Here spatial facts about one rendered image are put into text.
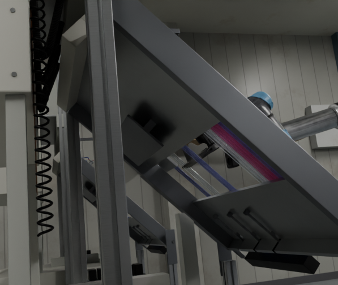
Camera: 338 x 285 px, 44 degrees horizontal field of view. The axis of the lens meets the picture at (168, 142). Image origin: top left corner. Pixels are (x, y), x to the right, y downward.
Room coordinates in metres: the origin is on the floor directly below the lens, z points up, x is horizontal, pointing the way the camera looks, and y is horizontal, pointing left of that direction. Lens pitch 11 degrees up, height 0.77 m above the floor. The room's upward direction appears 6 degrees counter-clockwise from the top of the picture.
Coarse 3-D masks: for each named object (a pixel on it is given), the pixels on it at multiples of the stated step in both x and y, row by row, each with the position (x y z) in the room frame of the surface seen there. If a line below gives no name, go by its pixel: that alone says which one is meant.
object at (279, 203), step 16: (224, 192) 1.16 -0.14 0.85; (240, 192) 1.06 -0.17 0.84; (256, 192) 1.00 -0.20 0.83; (272, 192) 0.94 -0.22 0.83; (288, 192) 0.89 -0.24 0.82; (208, 208) 1.34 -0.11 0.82; (224, 208) 1.25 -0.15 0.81; (240, 208) 1.16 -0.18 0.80; (256, 208) 1.08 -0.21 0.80; (272, 208) 1.02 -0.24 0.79; (288, 208) 0.96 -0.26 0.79; (304, 208) 0.91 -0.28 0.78; (256, 224) 1.19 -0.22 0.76; (272, 224) 1.11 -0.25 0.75; (288, 224) 1.04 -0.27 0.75; (304, 224) 0.98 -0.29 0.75; (320, 224) 0.93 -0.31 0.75
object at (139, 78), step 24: (120, 48) 0.81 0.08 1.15; (120, 72) 0.91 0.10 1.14; (144, 72) 0.84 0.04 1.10; (120, 96) 1.03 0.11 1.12; (144, 96) 0.94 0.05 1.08; (168, 96) 0.86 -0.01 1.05; (144, 120) 1.06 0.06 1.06; (168, 120) 0.97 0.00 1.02; (192, 120) 0.89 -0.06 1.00; (216, 120) 0.82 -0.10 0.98; (144, 144) 1.10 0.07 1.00; (168, 144) 1.10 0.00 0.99
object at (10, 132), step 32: (0, 0) 0.60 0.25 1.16; (0, 32) 0.60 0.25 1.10; (0, 64) 0.60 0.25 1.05; (0, 96) 0.62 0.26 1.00; (32, 96) 0.67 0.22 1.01; (0, 128) 0.81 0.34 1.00; (32, 128) 0.83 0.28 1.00; (0, 160) 1.13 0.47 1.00; (32, 160) 1.18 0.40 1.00; (32, 192) 1.24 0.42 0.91; (32, 224) 1.24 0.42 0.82; (32, 256) 1.24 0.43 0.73
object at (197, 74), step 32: (128, 0) 0.66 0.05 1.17; (128, 32) 0.66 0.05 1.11; (160, 32) 0.68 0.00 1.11; (160, 64) 0.69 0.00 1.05; (192, 64) 0.70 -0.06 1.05; (192, 96) 0.71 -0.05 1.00; (224, 96) 0.71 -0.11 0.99; (256, 128) 0.73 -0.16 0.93; (288, 160) 0.74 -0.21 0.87; (320, 192) 0.76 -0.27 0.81
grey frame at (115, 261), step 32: (96, 0) 0.61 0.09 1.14; (64, 32) 1.05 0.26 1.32; (96, 32) 0.61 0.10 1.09; (96, 64) 0.61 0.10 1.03; (96, 96) 0.60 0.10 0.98; (96, 128) 0.60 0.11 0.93; (96, 160) 0.61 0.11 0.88; (96, 192) 0.63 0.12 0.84; (128, 224) 0.62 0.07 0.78; (128, 256) 0.61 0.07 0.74
